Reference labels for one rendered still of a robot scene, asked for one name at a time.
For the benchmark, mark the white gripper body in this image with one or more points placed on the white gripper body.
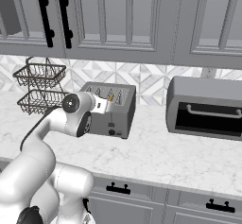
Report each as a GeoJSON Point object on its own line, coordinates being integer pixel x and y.
{"type": "Point", "coordinates": [101, 105]}

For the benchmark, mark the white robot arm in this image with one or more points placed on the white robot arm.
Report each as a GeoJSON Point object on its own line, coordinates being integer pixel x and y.
{"type": "Point", "coordinates": [38, 168]}

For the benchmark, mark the toasted bread slice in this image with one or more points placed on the toasted bread slice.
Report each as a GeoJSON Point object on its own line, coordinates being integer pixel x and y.
{"type": "Point", "coordinates": [110, 97]}

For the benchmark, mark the black toaster lever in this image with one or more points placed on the black toaster lever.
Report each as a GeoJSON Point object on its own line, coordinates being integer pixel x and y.
{"type": "Point", "coordinates": [111, 124]}

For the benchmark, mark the grey metal toaster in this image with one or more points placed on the grey metal toaster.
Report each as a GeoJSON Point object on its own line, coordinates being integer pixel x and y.
{"type": "Point", "coordinates": [121, 114]}

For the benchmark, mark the grey toaster oven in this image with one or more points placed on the grey toaster oven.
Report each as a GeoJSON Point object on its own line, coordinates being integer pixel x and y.
{"type": "Point", "coordinates": [201, 92]}

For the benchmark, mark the grey drawer front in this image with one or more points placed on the grey drawer front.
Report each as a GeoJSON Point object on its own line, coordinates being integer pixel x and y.
{"type": "Point", "coordinates": [145, 191]}
{"type": "Point", "coordinates": [192, 202]}

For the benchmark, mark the grey base cupboard door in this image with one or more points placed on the grey base cupboard door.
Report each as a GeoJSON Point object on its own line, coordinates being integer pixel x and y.
{"type": "Point", "coordinates": [123, 212]}

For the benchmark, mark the grey wall cupboard door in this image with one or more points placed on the grey wall cupboard door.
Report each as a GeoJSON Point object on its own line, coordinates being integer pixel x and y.
{"type": "Point", "coordinates": [119, 20]}
{"type": "Point", "coordinates": [211, 20]}
{"type": "Point", "coordinates": [28, 16]}

